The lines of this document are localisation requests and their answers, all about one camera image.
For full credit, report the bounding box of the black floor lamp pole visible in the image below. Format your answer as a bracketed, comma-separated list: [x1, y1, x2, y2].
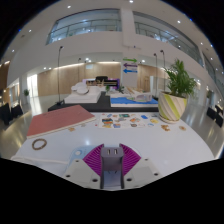
[153, 52, 159, 98]
[56, 45, 65, 106]
[77, 57, 82, 86]
[159, 49, 167, 93]

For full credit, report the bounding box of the white power strip cable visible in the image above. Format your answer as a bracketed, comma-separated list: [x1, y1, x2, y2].
[11, 154, 70, 165]

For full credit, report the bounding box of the pink flat board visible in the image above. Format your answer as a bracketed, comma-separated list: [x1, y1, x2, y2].
[25, 104, 97, 140]

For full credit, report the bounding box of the group of black chairs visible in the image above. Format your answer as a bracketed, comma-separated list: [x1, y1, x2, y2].
[206, 104, 224, 128]
[0, 102, 24, 126]

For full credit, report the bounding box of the brown ring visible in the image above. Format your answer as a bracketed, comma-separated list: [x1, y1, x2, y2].
[31, 138, 48, 151]

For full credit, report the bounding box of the potted plant in striped pot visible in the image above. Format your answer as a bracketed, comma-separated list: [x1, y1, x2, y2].
[157, 59, 198, 125]

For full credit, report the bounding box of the black piano with purple screen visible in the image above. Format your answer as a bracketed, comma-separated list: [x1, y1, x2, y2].
[85, 75, 120, 90]

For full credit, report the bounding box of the arrow direction sign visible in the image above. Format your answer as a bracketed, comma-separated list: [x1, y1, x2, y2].
[121, 57, 139, 75]

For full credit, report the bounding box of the sheet of colourful stickers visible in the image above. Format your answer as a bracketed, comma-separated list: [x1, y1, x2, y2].
[99, 112, 161, 130]

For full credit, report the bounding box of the black display platform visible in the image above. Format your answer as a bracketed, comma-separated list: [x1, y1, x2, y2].
[47, 91, 160, 113]

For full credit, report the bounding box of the small green potted plant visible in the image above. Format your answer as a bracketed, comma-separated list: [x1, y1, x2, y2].
[22, 88, 31, 105]

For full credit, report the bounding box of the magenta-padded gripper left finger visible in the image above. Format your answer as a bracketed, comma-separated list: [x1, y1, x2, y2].
[62, 143, 105, 189]

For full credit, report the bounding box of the white architectural model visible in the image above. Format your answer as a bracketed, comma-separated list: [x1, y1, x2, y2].
[63, 82, 103, 105]

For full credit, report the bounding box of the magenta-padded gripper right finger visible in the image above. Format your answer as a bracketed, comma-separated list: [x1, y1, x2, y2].
[119, 143, 163, 189]

